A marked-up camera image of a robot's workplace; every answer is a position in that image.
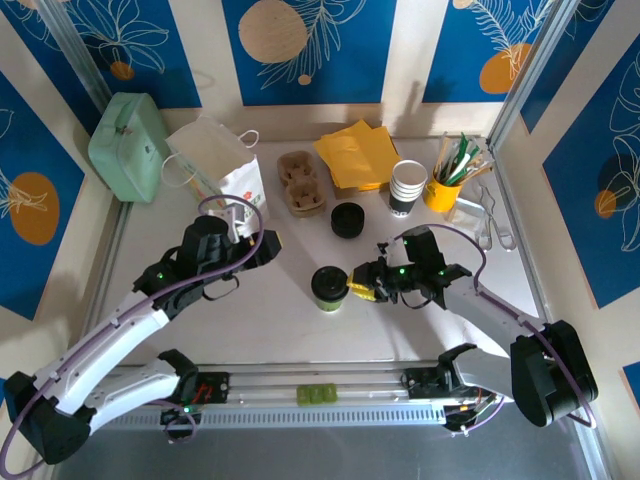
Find mint green carry case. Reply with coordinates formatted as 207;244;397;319
88;92;171;204

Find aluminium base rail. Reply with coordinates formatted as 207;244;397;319
42;359;594;414

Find white printed paper bag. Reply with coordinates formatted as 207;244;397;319
160;116;271;236

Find slotted grey cable duct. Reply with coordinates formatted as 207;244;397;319
94;403;449;432

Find stack of paper cups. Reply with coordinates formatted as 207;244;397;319
388;159;429;220

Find clear plastic tongs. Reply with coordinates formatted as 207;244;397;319
472;182;517;251

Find clear plastic packet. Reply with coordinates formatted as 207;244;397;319
448;196;487;231

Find black controller board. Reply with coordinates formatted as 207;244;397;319
159;404;202;444
442;402;484;437

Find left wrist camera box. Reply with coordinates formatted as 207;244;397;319
219;202;254;239

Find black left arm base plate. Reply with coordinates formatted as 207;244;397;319
179;371;232;406

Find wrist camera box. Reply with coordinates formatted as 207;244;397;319
375;239;407;262
219;202;254;239

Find yellow utensil holder cup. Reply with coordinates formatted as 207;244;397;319
423;174;464;214

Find stack of black lids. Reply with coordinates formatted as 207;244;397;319
329;201;367;240

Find stack of pulp cup carriers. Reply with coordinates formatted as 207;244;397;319
277;152;329;220

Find aluminium frame post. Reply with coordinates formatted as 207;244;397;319
37;0;114;104
487;0;571;151

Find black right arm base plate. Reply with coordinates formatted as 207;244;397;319
404;367;497;401

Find green coffee cup black lid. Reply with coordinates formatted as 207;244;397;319
310;266;350;314

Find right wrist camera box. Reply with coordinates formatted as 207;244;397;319
375;239;407;262

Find stack of yellow napkins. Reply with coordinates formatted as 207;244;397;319
313;118;401;194

